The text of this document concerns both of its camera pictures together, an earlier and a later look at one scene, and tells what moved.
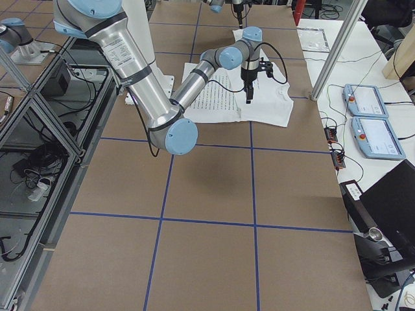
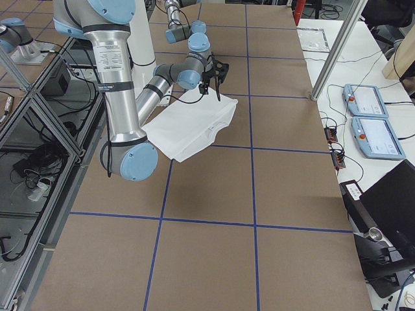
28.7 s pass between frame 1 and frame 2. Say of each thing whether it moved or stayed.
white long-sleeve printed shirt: moved
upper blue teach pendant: stayed
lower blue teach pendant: stayed
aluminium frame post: stayed
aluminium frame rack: stayed
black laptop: stayed
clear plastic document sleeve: stayed
